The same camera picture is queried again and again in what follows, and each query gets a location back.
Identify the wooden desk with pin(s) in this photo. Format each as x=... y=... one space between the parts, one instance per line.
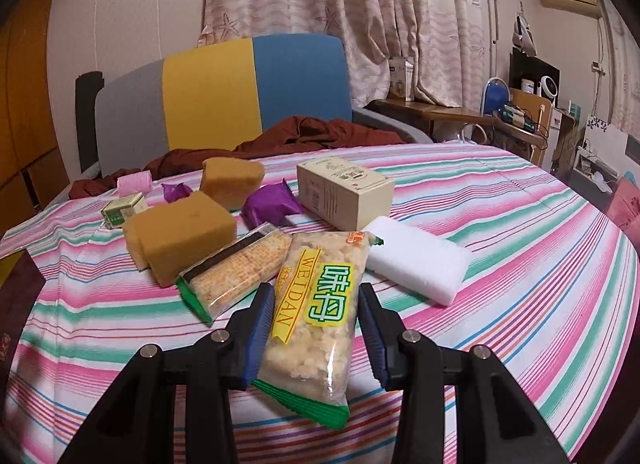
x=425 y=112

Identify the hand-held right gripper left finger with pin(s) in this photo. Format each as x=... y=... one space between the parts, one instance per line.
x=256 y=339

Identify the large purple snack packet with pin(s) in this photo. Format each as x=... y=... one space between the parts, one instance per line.
x=270 y=204

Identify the grey yellow blue panel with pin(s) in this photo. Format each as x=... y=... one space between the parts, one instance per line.
x=210 y=99

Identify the metal pole stand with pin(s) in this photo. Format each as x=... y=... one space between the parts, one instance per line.
x=496 y=19

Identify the black monitor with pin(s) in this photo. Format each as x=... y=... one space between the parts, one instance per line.
x=530 y=69

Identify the wooden wardrobe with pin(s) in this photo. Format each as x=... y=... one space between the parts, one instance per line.
x=25 y=94

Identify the striped tablecloth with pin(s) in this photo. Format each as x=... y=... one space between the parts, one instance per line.
x=500 y=244

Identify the reddish brown cloth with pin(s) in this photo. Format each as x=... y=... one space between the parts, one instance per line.
x=310 y=132

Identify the pink cushion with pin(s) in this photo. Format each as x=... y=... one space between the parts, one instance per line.
x=627 y=204

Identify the white sponge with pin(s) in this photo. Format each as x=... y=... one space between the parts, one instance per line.
x=420 y=259

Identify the pink roll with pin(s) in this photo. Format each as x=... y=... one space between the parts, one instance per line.
x=134 y=182

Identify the white round fan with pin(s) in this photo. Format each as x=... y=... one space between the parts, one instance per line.
x=547 y=87

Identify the yellow sponge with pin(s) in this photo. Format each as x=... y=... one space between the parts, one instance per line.
x=232 y=179
x=134 y=241
x=187 y=236

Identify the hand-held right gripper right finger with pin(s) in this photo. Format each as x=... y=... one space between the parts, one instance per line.
x=374 y=344

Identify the small green box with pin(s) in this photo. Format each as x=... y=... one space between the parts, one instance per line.
x=122 y=210

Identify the beige carton box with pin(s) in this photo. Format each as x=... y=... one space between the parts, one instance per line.
x=345 y=191

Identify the white carton on desk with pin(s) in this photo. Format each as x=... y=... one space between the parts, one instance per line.
x=401 y=78

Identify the small purple snack packet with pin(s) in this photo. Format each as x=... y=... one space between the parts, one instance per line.
x=175 y=191

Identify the yellow label rice cracker packet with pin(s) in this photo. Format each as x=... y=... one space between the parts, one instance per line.
x=312 y=344

